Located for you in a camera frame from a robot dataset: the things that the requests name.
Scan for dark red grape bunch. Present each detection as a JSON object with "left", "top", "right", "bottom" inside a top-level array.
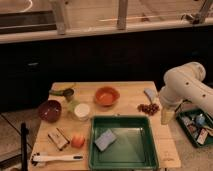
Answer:
[{"left": 137, "top": 103, "right": 159, "bottom": 115}]

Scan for white round container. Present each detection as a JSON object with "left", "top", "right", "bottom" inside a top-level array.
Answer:
[{"left": 74, "top": 103, "right": 90, "bottom": 121}]

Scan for dark red bowl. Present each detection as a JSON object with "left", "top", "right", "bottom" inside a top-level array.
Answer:
[{"left": 38, "top": 100, "right": 62, "bottom": 123}]

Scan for light green object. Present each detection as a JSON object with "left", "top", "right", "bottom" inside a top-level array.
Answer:
[{"left": 68, "top": 100, "right": 80, "bottom": 113}]

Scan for small dark cup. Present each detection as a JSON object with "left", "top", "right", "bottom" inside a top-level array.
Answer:
[{"left": 63, "top": 88, "right": 74, "bottom": 102}]

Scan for orange fruit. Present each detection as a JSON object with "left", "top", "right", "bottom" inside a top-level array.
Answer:
[{"left": 71, "top": 134, "right": 85, "bottom": 148}]

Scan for green plastic tray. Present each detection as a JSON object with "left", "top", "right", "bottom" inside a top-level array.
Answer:
[{"left": 88, "top": 116, "right": 159, "bottom": 170}]

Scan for blue sponge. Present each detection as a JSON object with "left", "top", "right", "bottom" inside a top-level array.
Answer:
[{"left": 94, "top": 129, "right": 116, "bottom": 151}]

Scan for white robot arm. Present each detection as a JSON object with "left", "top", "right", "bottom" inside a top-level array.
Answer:
[{"left": 159, "top": 62, "right": 213, "bottom": 125}]

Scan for small brown box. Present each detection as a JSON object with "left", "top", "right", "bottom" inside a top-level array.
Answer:
[{"left": 48, "top": 128, "right": 70, "bottom": 151}]

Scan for green bin with items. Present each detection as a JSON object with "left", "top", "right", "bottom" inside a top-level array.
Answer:
[{"left": 176, "top": 109, "right": 213, "bottom": 148}]

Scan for black vertical pole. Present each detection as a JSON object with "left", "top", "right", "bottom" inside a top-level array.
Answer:
[{"left": 21, "top": 123, "right": 28, "bottom": 171}]

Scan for orange bowl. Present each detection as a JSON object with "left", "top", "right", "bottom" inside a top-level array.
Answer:
[{"left": 94, "top": 86, "right": 120, "bottom": 106}]

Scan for blue grey cloth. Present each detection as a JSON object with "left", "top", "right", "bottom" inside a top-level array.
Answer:
[{"left": 144, "top": 88, "right": 157, "bottom": 103}]

